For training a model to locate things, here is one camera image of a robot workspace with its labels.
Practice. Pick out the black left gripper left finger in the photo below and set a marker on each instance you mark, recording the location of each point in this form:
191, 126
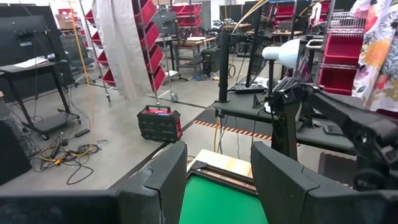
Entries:
93, 208

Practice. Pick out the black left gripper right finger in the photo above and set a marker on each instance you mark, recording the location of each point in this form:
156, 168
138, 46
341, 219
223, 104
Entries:
295, 202

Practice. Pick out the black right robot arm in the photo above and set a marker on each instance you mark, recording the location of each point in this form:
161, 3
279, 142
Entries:
342, 113

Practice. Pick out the black power brick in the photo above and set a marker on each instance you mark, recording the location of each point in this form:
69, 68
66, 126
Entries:
82, 132

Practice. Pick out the green table mat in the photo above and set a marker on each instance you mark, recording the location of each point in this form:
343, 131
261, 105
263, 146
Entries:
214, 205

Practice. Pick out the black phone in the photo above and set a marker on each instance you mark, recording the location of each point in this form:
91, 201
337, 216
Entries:
332, 129

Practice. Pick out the black floor box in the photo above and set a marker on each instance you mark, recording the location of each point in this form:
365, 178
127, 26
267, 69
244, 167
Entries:
12, 155

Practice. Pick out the black display cart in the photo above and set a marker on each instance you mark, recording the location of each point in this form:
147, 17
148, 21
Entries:
53, 119

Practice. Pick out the red black power station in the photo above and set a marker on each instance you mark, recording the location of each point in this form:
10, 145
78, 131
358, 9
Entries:
158, 124

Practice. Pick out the black desk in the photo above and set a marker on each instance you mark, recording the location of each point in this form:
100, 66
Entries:
242, 105

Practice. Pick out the black monitor pole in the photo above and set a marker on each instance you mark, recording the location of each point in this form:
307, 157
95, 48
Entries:
224, 68

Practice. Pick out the black computer monitor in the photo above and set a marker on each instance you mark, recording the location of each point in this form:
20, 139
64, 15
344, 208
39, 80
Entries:
255, 53

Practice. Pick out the white paper sheets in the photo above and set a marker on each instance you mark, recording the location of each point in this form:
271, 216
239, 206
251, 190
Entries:
31, 62

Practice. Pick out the red bin shelf rack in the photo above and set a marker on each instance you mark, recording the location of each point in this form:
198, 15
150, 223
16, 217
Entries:
340, 49
188, 14
152, 34

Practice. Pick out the black office chair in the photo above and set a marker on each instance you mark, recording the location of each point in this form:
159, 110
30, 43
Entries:
74, 49

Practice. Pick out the white hanging curtain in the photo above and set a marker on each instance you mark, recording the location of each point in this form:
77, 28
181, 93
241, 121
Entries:
121, 46

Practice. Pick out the black equipment box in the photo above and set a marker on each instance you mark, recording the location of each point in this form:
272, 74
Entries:
211, 60

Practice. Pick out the floral patterned cloth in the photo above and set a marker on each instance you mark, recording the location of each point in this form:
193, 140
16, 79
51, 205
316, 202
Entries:
377, 56

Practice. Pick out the wooden workbench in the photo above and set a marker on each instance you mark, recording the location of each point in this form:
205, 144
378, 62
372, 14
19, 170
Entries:
289, 32
194, 40

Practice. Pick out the large black display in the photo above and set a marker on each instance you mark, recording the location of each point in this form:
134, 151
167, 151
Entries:
25, 34

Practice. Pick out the cardboard box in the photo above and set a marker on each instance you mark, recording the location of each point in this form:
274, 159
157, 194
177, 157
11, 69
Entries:
66, 21

